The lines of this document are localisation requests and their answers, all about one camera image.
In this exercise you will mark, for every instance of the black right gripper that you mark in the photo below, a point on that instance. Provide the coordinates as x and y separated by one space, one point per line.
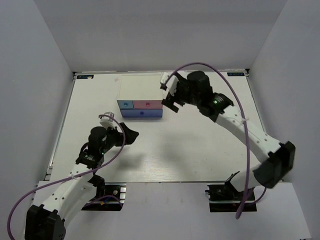
169 101

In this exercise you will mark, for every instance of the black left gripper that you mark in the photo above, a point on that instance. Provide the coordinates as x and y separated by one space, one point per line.
132 135

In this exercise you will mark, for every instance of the dark blue drawer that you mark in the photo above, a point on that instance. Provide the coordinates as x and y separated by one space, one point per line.
142 113

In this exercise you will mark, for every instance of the pink drawer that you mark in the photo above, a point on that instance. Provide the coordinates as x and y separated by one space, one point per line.
147 104

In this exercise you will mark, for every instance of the light blue drawer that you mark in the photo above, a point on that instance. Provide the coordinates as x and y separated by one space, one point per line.
125 104

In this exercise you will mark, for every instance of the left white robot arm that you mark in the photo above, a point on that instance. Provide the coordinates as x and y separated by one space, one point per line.
50 219

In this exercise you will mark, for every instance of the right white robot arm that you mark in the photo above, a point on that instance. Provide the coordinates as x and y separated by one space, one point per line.
275 158

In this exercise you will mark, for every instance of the white drawer organizer cabinet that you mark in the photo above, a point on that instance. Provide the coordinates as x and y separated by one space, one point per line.
140 87

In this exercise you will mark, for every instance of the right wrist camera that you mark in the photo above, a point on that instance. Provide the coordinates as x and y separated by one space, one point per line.
168 86

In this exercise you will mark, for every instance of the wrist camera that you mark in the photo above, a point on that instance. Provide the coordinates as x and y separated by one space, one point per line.
168 86
107 120

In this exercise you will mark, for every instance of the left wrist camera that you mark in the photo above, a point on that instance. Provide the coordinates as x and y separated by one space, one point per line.
107 120

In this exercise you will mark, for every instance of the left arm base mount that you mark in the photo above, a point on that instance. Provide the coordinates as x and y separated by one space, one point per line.
112 200

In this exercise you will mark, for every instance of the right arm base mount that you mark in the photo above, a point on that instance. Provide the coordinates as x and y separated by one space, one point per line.
226 196

